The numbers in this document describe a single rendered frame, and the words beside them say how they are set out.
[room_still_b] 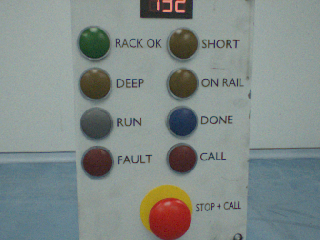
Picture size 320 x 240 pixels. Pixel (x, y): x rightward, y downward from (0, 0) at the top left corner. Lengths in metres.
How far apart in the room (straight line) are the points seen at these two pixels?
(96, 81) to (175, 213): 0.14
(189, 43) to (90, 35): 0.09
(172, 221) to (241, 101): 0.13
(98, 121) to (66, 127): 3.50
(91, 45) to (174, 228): 0.18
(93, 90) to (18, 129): 3.63
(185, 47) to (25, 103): 3.59
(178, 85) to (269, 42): 3.64
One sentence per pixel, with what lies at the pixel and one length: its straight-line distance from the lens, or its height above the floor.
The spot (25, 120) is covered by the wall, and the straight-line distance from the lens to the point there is 3.91.
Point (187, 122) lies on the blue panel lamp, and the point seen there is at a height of 0.94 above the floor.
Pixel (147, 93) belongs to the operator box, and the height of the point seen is 0.97.
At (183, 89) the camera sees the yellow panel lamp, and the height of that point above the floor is 0.97.
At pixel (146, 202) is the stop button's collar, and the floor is 0.86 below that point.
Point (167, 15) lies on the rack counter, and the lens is 0.34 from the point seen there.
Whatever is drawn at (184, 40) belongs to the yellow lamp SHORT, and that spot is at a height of 1.01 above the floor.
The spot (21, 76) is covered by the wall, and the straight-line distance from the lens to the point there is 3.88.
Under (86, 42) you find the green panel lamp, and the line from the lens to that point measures 0.32.
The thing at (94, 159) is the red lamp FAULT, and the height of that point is 0.91.
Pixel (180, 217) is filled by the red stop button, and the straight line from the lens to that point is 0.34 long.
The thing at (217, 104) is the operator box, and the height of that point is 0.96.
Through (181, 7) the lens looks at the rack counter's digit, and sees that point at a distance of 0.34.
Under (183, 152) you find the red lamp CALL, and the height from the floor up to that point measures 0.91.
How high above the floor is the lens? 0.99
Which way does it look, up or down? 9 degrees down
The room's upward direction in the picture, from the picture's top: straight up
